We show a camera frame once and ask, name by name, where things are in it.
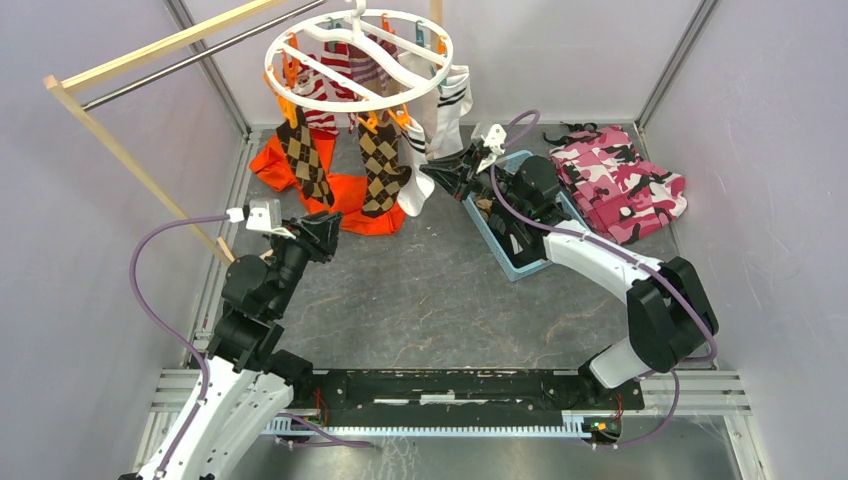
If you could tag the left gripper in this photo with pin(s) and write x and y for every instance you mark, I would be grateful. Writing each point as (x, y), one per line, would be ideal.
(324, 227)

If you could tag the wooden drying rack frame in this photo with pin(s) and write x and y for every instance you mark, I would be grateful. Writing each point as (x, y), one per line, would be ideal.
(162, 152)

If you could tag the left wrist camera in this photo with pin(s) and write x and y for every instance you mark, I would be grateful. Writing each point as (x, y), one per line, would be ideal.
(262, 215)

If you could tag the white sock with black stripes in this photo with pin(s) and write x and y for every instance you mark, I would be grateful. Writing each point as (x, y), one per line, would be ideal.
(443, 109)

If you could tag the red white striped sock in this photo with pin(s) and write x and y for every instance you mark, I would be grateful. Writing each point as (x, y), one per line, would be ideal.
(311, 84)

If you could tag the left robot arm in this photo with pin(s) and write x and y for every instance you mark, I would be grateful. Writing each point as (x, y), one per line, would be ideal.
(245, 358)

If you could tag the metal hanging rod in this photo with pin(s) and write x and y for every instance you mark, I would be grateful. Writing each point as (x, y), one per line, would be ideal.
(201, 56)

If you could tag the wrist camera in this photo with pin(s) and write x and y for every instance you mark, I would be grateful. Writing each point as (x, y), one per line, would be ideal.
(489, 140)
(262, 215)

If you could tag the light blue laundry basket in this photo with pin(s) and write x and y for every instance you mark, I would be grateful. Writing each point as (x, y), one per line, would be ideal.
(530, 185)

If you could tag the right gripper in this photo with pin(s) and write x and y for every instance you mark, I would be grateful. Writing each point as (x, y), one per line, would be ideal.
(446, 170)

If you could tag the pink camouflage trousers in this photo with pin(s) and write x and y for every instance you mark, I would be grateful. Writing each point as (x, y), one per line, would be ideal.
(619, 194)

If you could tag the white round clip hanger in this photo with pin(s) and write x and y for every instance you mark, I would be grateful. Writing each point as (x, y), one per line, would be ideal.
(396, 58)

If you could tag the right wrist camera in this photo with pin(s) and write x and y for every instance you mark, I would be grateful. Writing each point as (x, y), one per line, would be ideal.
(489, 140)

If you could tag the brown argyle sock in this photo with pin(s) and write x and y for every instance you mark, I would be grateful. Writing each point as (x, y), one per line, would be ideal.
(385, 176)
(304, 160)

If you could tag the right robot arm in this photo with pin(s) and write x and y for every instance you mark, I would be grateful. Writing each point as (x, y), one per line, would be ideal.
(670, 320)

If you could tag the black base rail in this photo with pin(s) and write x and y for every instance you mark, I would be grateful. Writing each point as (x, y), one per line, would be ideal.
(352, 407)

